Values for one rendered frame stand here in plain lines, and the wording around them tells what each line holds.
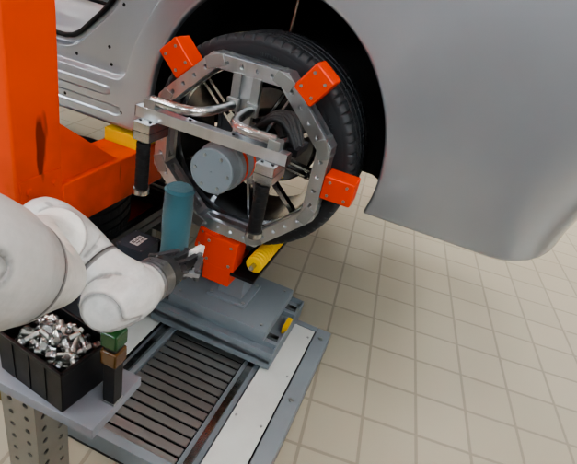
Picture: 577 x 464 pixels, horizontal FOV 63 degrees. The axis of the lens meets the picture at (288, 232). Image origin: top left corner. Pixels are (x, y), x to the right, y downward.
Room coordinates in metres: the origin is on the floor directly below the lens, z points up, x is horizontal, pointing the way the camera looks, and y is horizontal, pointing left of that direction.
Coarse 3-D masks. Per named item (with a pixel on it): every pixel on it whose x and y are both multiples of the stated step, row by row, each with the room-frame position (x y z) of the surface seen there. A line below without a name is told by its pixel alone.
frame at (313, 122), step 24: (192, 72) 1.32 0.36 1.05; (216, 72) 1.36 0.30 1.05; (240, 72) 1.29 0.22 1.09; (264, 72) 1.27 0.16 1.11; (288, 72) 1.27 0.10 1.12; (168, 96) 1.34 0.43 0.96; (288, 96) 1.25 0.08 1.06; (312, 120) 1.23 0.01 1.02; (168, 144) 1.35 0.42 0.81; (336, 144) 1.27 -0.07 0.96; (168, 168) 1.33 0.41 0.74; (312, 168) 1.23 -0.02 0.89; (312, 192) 1.23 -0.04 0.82; (192, 216) 1.31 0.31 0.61; (216, 216) 1.33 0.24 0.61; (288, 216) 1.25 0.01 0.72; (312, 216) 1.22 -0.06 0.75; (240, 240) 1.27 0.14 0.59; (264, 240) 1.25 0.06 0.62
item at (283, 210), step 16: (208, 80) 1.43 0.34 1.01; (224, 80) 1.59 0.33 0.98; (192, 96) 1.43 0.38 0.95; (208, 96) 1.55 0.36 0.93; (224, 96) 1.42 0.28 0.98; (224, 112) 1.41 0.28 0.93; (272, 128) 1.42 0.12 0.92; (192, 144) 1.49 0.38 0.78; (304, 176) 1.34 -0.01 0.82; (224, 192) 1.47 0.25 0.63; (240, 192) 1.53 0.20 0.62; (304, 192) 1.55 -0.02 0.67; (224, 208) 1.38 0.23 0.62; (240, 208) 1.42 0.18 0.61; (272, 208) 1.45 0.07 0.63; (288, 208) 1.34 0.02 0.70
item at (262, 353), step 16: (160, 304) 1.39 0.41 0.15; (176, 304) 1.39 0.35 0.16; (288, 304) 1.53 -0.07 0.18; (160, 320) 1.35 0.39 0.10; (176, 320) 1.34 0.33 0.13; (192, 320) 1.32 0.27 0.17; (208, 320) 1.36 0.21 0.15; (288, 320) 1.43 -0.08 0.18; (208, 336) 1.30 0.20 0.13; (224, 336) 1.29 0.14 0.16; (240, 336) 1.32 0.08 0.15; (272, 336) 1.32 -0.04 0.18; (240, 352) 1.27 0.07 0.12; (256, 352) 1.25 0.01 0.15; (272, 352) 1.26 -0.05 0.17
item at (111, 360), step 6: (102, 348) 0.69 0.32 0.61; (126, 348) 0.71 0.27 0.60; (102, 354) 0.68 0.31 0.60; (108, 354) 0.68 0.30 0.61; (114, 354) 0.68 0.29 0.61; (120, 354) 0.69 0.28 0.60; (126, 354) 0.71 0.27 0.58; (102, 360) 0.68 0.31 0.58; (108, 360) 0.68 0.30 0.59; (114, 360) 0.68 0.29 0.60; (120, 360) 0.69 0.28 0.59; (114, 366) 0.68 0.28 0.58
